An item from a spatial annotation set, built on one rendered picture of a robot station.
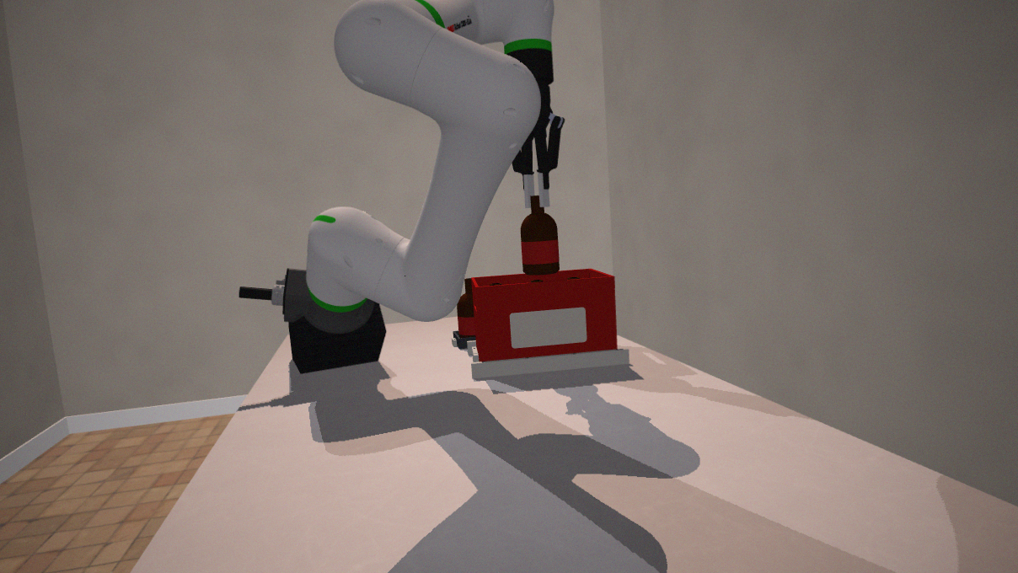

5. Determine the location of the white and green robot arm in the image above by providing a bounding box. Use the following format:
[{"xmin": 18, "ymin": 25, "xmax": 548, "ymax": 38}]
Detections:
[{"xmin": 239, "ymin": 0, "xmax": 555, "ymax": 334}]

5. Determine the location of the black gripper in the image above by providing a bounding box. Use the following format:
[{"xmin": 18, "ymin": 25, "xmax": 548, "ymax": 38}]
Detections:
[{"xmin": 512, "ymin": 83, "xmax": 565, "ymax": 208}]

